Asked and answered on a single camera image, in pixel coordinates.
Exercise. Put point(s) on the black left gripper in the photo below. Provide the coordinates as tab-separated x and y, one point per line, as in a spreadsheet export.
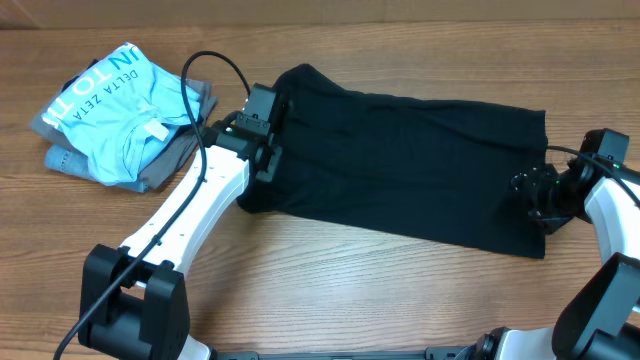
270	173

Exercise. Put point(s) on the light blue printed t-shirt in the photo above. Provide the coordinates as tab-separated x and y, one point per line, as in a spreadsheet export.
121	113

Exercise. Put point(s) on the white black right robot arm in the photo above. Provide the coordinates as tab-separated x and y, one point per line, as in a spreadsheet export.
594	325

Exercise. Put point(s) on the grey folded garment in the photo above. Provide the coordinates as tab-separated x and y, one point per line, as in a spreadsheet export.
171	159

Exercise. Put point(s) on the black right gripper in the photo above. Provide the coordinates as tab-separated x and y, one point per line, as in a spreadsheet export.
538	195

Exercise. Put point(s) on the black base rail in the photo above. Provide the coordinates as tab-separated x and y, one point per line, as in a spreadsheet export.
430	353

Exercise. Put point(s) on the blue denim folded jeans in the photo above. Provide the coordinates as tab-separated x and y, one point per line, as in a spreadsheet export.
75	164

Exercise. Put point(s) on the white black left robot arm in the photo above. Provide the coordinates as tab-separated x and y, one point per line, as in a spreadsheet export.
133	298

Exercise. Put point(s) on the black t-shirt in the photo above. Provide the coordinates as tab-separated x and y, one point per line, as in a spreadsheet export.
439	170

